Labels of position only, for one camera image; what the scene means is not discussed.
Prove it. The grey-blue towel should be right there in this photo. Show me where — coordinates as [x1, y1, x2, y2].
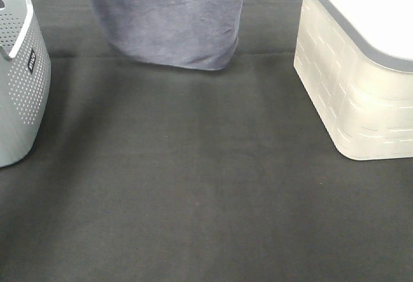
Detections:
[91, 0, 243, 70]

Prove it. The white storage bin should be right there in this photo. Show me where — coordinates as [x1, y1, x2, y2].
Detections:
[294, 0, 412, 160]

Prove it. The grey perforated laundry basket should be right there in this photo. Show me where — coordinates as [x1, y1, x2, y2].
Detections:
[1, 0, 51, 166]

